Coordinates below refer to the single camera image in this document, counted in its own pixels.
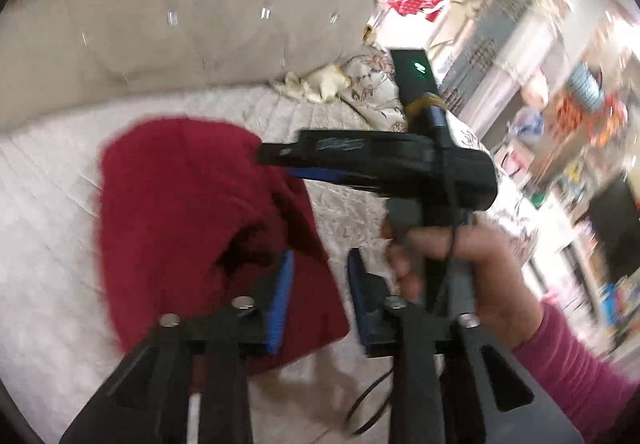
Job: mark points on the floral side pillow right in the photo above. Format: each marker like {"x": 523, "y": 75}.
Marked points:
{"x": 374, "y": 93}

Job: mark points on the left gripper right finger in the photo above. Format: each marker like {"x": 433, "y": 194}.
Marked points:
{"x": 453, "y": 382}

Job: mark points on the pink sleeve forearm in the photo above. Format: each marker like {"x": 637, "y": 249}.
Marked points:
{"x": 602, "y": 405}

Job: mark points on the cream crumpled cloth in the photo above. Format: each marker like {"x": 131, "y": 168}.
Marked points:
{"x": 321, "y": 86}

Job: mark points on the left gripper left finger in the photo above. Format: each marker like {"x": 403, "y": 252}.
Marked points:
{"x": 147, "y": 397}

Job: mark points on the beige tufted headboard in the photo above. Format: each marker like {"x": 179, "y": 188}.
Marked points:
{"x": 59, "y": 54}

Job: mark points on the person's right hand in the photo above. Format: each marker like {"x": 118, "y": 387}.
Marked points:
{"x": 503, "y": 301}

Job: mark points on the white quilted bedspread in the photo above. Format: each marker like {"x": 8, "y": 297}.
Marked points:
{"x": 57, "y": 343}

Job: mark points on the dark red sweater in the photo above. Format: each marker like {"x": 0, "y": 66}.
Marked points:
{"x": 189, "y": 220}

